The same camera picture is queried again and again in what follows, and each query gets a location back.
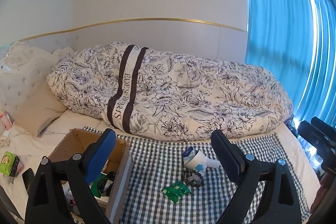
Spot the green foil packet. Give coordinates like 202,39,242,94
161,180,192,203

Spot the checked grey white blanket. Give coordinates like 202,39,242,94
71,126,311,224

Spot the floral white duvet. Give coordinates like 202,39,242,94
47,42,294,142

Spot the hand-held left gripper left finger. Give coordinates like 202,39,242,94
25,128,116,224

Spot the blue white tissue packet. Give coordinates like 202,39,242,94
183,147,196,165

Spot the brown cardboard box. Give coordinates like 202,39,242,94
49,128,134,224

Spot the white charger cable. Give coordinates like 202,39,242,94
4,127,61,138

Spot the small white cylinder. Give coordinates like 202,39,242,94
206,158,221,169

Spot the green snack pack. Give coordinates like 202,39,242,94
2,151,24,177

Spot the dark bead bracelet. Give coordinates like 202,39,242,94
181,169,205,187

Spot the black phone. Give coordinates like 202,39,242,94
22,168,34,191

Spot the person's right hand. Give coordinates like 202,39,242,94
310,173,331,214

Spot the white tape roll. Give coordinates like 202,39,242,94
184,150,209,169

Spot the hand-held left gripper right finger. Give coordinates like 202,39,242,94
211,130,302,224

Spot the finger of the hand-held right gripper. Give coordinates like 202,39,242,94
297,120,327,148
311,116,336,136

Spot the green box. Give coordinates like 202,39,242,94
91,173,116,198

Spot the blue curtain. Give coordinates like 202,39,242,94
240,0,336,130

